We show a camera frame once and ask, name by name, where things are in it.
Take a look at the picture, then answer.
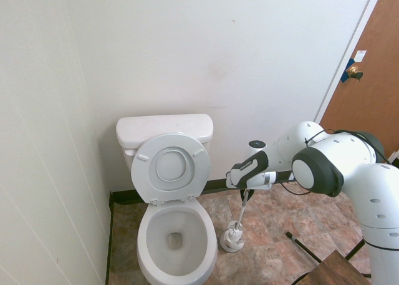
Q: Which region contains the white toilet brush holder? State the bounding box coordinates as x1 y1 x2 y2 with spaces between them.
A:
219 225 244 254

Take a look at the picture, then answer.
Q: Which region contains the white door frame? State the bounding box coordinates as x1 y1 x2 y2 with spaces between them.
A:
313 0 387 127

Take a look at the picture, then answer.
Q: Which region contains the white flat panel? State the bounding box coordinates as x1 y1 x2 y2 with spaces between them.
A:
386 149 399 169

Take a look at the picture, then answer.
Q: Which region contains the white ceramic toilet bowl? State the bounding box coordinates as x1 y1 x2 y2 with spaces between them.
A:
136 199 218 285

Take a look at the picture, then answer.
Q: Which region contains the black power cable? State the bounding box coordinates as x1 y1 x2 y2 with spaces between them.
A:
292 271 313 285

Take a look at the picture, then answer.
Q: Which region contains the brass door knob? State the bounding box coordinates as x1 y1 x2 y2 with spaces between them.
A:
347 65 364 80

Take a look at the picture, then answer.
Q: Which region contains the brown wooden table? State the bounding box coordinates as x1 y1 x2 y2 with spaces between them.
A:
307 249 372 285

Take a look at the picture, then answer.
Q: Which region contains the white toilet tank lid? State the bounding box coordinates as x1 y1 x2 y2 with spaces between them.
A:
115 114 214 148

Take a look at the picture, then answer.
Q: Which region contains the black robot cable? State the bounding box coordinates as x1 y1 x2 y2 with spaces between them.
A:
277 128 393 195

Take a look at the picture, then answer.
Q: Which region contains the black baseboard behind toilet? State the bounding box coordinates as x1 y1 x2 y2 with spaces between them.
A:
110 168 296 205

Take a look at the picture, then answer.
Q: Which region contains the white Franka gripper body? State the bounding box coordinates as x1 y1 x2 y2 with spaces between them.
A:
226 150 269 189

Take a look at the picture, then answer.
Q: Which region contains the white toilet brush grey grip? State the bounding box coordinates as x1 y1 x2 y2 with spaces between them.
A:
223 187 251 245

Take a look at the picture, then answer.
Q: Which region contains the brown wooden door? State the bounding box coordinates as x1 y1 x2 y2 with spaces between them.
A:
319 0 399 161

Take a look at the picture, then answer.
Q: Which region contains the black baseboard beside toilet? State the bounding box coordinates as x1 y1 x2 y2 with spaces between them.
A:
105 191 115 285

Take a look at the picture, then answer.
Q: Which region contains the blue tape strip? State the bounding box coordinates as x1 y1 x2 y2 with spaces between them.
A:
340 57 358 84

